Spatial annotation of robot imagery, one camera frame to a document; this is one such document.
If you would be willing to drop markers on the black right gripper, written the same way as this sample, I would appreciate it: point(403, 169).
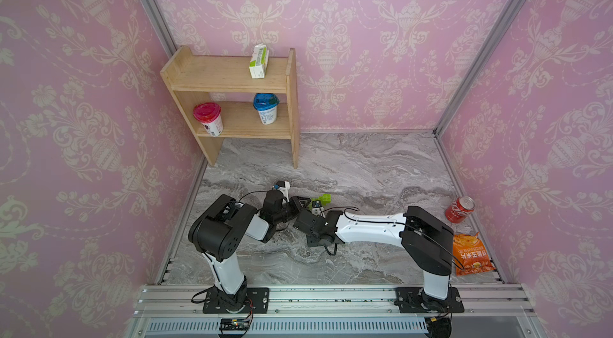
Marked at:
point(310, 243)

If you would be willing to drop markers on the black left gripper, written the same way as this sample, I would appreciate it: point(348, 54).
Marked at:
point(296, 204)

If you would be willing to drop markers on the long green lego brick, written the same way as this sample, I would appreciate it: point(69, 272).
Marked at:
point(316, 205)

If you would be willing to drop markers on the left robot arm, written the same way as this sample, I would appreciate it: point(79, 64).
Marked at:
point(217, 233)

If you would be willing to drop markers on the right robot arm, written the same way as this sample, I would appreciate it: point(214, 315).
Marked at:
point(427, 240)

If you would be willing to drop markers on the blue lid cup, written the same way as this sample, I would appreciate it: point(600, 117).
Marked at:
point(266, 105)

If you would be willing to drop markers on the pink lid cup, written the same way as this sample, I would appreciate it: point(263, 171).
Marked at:
point(209, 115)

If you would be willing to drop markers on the small circuit board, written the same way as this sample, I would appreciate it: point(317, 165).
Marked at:
point(234, 325)

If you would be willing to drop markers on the red soda can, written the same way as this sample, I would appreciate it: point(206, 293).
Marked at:
point(460, 209)

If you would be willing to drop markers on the white green carton box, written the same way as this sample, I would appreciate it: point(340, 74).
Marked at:
point(259, 62)

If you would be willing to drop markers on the orange snack bag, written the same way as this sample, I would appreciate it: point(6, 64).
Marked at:
point(471, 255)

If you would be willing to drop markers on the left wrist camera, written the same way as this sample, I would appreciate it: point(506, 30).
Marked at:
point(283, 187)

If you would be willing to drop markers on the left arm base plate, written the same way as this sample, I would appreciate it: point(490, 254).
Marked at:
point(246, 300)

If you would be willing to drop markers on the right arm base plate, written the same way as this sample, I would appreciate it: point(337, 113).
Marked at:
point(415, 300)

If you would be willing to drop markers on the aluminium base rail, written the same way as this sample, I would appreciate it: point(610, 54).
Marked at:
point(491, 310)

